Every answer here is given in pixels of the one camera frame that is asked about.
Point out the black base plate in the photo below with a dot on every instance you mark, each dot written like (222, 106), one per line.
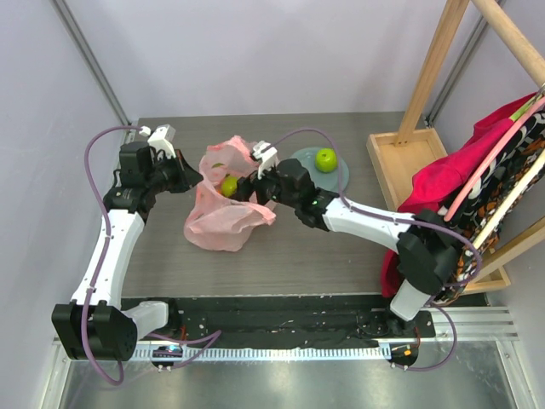
(293, 322)

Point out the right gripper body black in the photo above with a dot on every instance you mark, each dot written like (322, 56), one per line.
(251, 188)

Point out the magenta cloth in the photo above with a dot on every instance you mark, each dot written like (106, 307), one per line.
(445, 177)

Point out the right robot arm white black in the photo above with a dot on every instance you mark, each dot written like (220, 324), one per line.
(427, 251)

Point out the patterned black orange cloth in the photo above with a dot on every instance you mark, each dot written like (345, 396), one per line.
(495, 179)

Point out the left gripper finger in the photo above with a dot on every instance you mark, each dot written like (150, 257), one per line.
(188, 173)
(181, 186)

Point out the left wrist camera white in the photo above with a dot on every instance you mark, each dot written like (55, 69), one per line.
(160, 139)

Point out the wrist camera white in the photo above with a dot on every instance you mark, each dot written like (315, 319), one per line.
(160, 139)
(266, 155)

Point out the green pear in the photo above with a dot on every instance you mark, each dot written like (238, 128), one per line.
(229, 186)

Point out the white slotted cable duct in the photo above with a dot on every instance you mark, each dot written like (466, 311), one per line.
(157, 352)

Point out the grey plate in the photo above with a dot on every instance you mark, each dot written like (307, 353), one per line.
(334, 181)

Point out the wooden upright post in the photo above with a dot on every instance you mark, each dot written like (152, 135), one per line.
(446, 29)

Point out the pink plastic bag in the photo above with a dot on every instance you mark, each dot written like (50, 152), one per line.
(216, 222)

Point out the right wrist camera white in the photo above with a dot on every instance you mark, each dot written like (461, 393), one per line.
(266, 155)

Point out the green apple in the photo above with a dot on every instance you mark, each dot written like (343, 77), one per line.
(326, 160)

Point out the wooden round pole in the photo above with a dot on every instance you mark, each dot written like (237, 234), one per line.
(514, 39)

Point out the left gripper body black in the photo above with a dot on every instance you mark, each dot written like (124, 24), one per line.
(166, 174)

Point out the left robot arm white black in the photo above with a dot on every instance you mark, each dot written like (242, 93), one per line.
(94, 319)

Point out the aluminium frame rail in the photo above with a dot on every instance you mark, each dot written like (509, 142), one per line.
(67, 18)

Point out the cream hanger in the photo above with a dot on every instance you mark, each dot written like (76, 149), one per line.
(518, 189)

